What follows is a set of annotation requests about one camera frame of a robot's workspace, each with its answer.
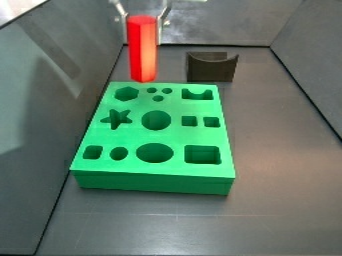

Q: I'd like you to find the green shape sorting board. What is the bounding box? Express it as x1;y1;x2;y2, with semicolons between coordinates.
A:
70;82;235;195

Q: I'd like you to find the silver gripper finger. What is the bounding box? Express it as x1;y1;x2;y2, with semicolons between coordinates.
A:
156;0;172;27
108;0;128;22

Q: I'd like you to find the black curved bracket stand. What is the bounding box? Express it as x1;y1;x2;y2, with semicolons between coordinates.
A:
185;52;239;82

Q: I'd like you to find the red hexagonal prism peg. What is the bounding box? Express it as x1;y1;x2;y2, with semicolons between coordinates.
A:
126;15;157;83

